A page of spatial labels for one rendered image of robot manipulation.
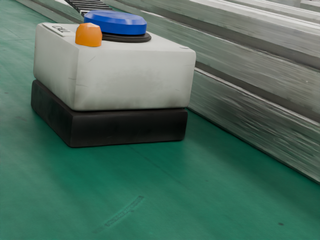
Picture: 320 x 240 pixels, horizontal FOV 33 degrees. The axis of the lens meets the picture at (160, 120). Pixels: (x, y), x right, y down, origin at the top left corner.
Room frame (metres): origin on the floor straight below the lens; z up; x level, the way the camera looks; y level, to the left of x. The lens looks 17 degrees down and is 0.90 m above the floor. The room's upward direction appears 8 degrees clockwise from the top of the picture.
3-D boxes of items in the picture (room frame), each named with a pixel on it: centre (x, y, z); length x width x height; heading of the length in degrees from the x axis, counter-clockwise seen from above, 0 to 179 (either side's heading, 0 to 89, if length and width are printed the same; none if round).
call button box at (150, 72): (0.35, 0.03, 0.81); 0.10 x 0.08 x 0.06; 122
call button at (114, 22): (0.35, 0.04, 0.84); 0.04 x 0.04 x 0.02
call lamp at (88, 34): (0.30, 0.05, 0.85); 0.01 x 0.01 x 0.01
